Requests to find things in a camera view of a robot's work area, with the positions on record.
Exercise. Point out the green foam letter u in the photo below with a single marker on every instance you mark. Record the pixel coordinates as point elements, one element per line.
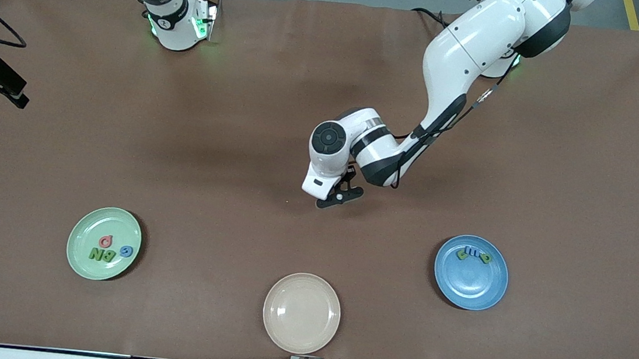
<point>459,255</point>

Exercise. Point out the blue foam letter m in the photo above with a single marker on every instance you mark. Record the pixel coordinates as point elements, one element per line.
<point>473,253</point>

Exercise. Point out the green foam letter p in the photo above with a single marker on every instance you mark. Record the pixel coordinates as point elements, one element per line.
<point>487,259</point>

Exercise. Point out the pink foam letter Q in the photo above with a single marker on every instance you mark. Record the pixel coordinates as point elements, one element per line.
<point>102,240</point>

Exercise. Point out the green foam letter N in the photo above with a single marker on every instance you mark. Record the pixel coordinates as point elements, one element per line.
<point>96,254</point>

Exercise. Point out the green foam letter B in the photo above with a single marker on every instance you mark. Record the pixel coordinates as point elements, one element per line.
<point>109,255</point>

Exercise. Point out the blue foam letter G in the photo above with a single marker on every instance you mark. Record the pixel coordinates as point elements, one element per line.
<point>121,251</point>

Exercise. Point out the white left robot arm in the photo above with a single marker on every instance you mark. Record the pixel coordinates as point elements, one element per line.
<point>473,42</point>

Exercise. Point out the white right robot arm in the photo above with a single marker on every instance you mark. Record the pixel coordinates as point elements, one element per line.
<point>172,30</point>

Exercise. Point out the beige plate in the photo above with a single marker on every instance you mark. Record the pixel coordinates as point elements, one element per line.
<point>301,312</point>

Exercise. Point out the blue plate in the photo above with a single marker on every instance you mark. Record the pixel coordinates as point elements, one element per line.
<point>467,284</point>

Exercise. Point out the brown table mat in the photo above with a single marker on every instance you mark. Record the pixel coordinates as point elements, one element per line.
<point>183,131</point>

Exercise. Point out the light green plate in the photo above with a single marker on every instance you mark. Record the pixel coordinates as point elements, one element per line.
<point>116,221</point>

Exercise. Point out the yellow floor tape strip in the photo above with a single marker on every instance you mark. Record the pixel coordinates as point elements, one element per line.
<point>631,13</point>

